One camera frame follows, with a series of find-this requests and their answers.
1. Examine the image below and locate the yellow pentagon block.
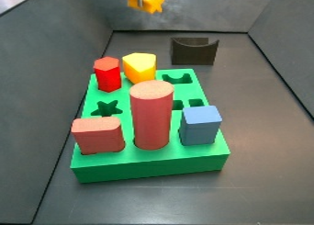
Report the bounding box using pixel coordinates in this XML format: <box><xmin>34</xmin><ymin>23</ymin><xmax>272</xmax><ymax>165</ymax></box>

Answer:
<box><xmin>122</xmin><ymin>52</ymin><xmax>157</xmax><ymax>84</ymax></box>

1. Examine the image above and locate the blue square block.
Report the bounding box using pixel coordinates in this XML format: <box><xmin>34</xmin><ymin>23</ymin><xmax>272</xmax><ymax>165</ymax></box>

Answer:
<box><xmin>179</xmin><ymin>106</ymin><xmax>221</xmax><ymax>146</ymax></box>

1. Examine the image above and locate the red hexagon block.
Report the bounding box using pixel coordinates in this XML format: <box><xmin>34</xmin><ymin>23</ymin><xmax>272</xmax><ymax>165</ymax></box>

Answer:
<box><xmin>93</xmin><ymin>56</ymin><xmax>121</xmax><ymax>93</ymax></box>

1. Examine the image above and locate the black curved fixture stand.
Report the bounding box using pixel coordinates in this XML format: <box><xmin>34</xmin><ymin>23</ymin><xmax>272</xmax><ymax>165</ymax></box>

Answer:
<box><xmin>171</xmin><ymin>38</ymin><xmax>219</xmax><ymax>65</ymax></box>

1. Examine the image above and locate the red half-round block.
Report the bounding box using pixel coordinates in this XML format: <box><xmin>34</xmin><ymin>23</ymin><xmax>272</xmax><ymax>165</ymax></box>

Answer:
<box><xmin>70</xmin><ymin>117</ymin><xmax>125</xmax><ymax>155</ymax></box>

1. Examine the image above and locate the tall red cylinder block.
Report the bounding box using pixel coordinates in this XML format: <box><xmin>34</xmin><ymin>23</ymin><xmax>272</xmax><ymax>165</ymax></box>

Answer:
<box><xmin>129</xmin><ymin>80</ymin><xmax>173</xmax><ymax>151</ymax></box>

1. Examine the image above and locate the orange star prism block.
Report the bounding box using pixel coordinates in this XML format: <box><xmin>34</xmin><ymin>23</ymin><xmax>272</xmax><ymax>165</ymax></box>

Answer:
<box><xmin>126</xmin><ymin>0</ymin><xmax>164</xmax><ymax>14</ymax></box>

